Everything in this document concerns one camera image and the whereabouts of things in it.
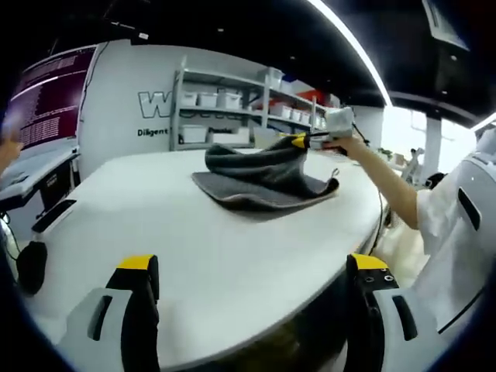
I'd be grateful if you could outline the grey towel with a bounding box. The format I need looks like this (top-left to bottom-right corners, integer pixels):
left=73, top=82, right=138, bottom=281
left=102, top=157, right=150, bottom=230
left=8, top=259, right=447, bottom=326
left=191, top=135, right=341, bottom=212

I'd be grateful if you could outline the black flat device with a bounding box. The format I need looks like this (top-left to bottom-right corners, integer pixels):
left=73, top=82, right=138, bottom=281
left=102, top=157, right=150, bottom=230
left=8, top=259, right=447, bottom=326
left=32, top=199, right=78, bottom=233

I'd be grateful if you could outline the person's right hand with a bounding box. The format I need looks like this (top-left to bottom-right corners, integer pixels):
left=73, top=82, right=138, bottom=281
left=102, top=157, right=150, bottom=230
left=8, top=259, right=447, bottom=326
left=322, top=137, right=360, bottom=158

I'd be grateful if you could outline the ceiling strip light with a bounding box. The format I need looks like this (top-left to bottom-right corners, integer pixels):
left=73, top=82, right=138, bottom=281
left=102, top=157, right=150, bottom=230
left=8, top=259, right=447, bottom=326
left=309, top=0, right=394, bottom=108

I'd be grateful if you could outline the person's beige clothing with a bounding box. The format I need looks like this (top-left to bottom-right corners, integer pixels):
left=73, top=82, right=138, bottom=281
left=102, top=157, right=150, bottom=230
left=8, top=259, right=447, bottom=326
left=374, top=215, right=429, bottom=288

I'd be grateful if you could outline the black round object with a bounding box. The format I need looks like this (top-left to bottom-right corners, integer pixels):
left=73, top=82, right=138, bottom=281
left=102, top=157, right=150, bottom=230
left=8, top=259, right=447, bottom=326
left=15, top=240, right=48, bottom=296

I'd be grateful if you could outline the row of white storage boxes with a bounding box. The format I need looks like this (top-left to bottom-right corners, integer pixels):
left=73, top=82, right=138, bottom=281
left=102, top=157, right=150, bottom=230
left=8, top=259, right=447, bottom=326
left=180, top=67, right=326, bottom=144

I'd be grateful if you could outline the person's white shirt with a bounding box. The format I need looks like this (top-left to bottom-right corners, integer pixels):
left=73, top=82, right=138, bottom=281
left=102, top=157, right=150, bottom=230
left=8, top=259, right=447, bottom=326
left=416, top=185, right=466, bottom=295

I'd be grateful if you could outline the white curved shell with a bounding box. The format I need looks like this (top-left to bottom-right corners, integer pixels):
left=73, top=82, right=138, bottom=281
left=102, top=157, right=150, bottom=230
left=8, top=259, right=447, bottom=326
left=437, top=127, right=496, bottom=334

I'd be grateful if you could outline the grey metal shelf rack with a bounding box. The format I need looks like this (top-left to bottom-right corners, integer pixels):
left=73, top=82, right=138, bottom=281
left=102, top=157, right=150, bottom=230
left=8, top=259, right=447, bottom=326
left=170, top=56, right=330, bottom=152

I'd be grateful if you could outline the white adjustable desk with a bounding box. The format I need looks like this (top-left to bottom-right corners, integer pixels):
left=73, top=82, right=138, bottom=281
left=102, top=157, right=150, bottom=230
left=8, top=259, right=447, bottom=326
left=0, top=146, right=81, bottom=202

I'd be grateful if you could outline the large maroon display screen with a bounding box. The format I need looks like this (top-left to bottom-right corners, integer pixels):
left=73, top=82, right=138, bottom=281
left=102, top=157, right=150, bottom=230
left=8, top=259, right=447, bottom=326
left=9, top=44, right=98, bottom=150

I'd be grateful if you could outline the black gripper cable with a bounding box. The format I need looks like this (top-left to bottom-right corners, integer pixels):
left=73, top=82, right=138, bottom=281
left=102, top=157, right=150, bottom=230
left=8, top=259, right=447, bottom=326
left=350, top=122, right=392, bottom=257

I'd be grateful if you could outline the thin black cable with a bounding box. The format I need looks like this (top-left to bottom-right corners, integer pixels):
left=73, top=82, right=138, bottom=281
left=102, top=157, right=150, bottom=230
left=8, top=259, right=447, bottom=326
left=0, top=211, right=20, bottom=263

